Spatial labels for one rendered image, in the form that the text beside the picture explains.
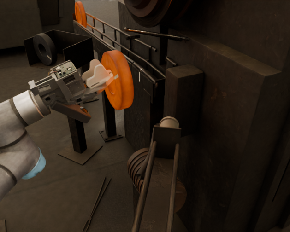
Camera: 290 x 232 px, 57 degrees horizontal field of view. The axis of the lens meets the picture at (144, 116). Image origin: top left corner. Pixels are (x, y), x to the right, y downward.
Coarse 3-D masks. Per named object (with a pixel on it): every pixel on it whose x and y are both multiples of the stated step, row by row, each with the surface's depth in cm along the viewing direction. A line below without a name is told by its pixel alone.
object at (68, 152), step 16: (48, 32) 142; (64, 32) 142; (32, 48) 136; (64, 48) 148; (80, 48) 129; (32, 64) 139; (80, 64) 133; (80, 128) 160; (80, 144) 164; (96, 144) 176; (80, 160) 163
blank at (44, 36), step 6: (36, 36) 130; (42, 36) 127; (48, 36) 128; (36, 42) 132; (42, 42) 129; (48, 42) 127; (36, 48) 135; (42, 48) 136; (48, 48) 128; (54, 48) 129; (42, 54) 135; (48, 54) 130; (54, 54) 130; (42, 60) 137; (48, 60) 133; (54, 60) 132
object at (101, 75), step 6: (96, 66) 64; (102, 66) 65; (96, 72) 65; (102, 72) 66; (90, 78) 65; (96, 78) 66; (102, 78) 67; (108, 78) 67; (90, 84) 66; (96, 84) 66; (108, 84) 67
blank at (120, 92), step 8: (104, 56) 70; (112, 56) 65; (120, 56) 66; (104, 64) 72; (112, 64) 66; (120, 64) 64; (128, 64) 65; (112, 72) 67; (120, 72) 64; (128, 72) 64; (120, 80) 64; (128, 80) 64; (112, 88) 73; (120, 88) 65; (128, 88) 65; (112, 96) 72; (120, 96) 66; (128, 96) 66; (112, 104) 74; (120, 104) 68; (128, 104) 68
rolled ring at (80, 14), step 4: (76, 4) 184; (80, 4) 181; (76, 8) 189; (80, 8) 180; (76, 12) 192; (80, 12) 180; (84, 12) 180; (76, 16) 194; (80, 16) 182; (84, 16) 181; (80, 20) 194; (84, 20) 182; (84, 24) 185
